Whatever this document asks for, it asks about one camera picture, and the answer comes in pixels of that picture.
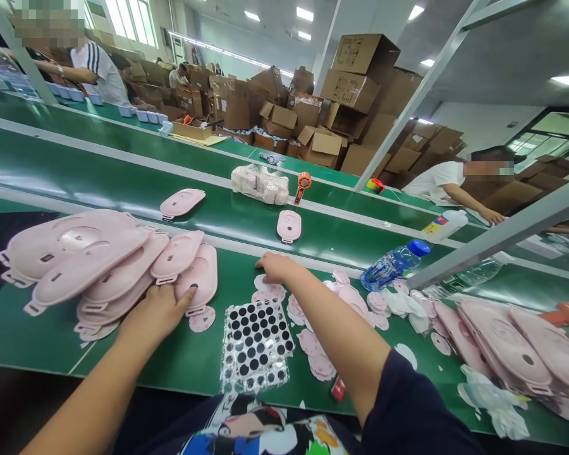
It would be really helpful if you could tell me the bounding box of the person's left hand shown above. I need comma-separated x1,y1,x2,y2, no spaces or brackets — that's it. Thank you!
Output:
130,283,198,340

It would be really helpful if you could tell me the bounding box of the person's right hand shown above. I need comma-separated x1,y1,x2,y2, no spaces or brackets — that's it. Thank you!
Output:
255,252,309,285

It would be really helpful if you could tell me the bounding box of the pink oval shell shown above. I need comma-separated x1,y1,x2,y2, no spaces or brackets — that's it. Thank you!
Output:
276,209,304,245
159,188,207,222
174,243,219,317

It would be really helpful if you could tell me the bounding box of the bag of pink rolls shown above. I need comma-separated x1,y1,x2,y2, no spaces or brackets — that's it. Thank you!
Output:
231,163,291,207

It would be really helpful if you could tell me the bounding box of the orange tape cutter tool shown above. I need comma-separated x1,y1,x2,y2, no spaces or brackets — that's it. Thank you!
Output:
291,171,313,207

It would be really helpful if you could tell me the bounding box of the sheet of black round stickers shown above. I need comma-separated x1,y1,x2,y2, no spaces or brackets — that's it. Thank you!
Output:
219,299,297,395

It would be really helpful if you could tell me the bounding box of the heap of pink round stickers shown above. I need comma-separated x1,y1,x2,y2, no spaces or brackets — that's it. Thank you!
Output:
252,269,392,383

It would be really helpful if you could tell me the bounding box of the blue capped water bottle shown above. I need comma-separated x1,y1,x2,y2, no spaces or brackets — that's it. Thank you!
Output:
360,239,432,293

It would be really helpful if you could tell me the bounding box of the open flat cardboard box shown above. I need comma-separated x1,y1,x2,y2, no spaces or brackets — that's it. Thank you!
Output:
169,116,228,146

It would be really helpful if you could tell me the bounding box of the green conveyor belt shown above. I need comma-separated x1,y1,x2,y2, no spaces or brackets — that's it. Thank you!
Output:
0,87,569,449

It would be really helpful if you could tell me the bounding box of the person's body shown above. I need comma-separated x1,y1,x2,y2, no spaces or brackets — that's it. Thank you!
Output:
137,392,364,455

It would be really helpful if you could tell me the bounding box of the stack of cardboard cartons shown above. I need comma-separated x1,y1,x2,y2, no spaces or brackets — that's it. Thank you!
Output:
90,29,569,214

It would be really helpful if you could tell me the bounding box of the white bottle with label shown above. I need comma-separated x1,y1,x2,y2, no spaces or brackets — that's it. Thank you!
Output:
420,208,469,244

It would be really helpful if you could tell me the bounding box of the pile of pink plastic shells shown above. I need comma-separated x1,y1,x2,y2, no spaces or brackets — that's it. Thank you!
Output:
430,293,569,420
0,208,205,343

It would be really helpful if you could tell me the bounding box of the clear plastic bottle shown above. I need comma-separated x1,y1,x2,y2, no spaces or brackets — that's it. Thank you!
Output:
435,251,516,300

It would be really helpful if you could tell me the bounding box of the row of small white boxes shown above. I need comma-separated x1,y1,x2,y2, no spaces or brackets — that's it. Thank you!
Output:
0,64,174,135

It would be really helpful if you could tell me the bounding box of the heap of white backing scraps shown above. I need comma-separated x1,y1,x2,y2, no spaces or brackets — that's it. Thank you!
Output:
456,363,533,440

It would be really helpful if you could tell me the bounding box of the window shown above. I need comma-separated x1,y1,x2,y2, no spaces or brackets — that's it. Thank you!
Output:
83,0,158,48

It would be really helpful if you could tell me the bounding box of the orange handheld tool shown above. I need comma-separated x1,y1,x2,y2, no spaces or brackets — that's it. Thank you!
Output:
538,301,569,331

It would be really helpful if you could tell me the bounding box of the grey metal frame post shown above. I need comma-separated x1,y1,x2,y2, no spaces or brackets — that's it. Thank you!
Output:
353,0,544,193
0,0,59,107

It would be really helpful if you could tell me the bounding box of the grey metal frame bar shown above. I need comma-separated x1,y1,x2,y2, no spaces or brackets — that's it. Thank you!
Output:
407,174,569,291

